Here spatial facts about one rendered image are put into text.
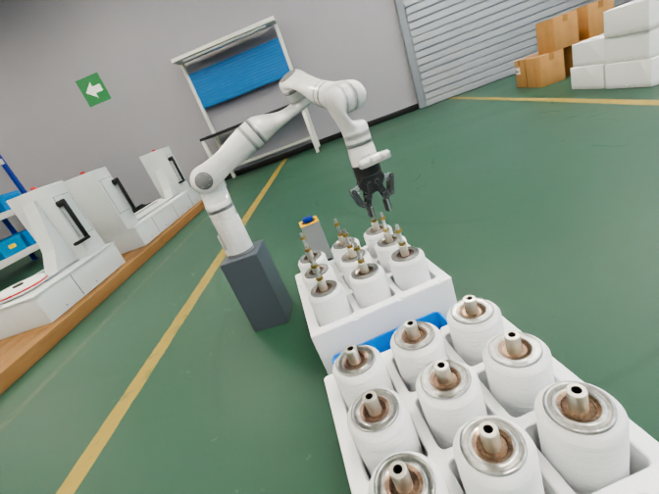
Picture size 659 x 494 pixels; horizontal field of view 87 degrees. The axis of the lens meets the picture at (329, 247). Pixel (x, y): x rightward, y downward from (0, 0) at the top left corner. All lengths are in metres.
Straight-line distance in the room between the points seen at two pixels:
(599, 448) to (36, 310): 2.55
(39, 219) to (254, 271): 2.06
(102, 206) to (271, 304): 2.43
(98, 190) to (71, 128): 4.01
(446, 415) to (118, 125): 6.77
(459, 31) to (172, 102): 4.55
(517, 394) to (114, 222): 3.29
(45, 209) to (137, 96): 4.00
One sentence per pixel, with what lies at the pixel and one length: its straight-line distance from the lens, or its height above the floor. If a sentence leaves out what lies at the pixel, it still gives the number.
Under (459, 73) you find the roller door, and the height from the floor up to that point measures 0.30.
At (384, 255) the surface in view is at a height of 0.23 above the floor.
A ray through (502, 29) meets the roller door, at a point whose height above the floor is 0.66.
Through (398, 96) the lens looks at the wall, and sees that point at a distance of 6.19.
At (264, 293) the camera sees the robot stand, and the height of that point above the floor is 0.15.
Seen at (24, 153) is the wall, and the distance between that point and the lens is 8.03.
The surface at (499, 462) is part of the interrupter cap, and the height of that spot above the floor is 0.25.
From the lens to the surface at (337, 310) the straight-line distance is 0.91.
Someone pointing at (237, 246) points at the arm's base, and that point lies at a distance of 1.26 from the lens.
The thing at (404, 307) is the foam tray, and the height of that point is 0.15.
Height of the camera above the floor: 0.69
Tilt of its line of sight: 22 degrees down
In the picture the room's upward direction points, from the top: 21 degrees counter-clockwise
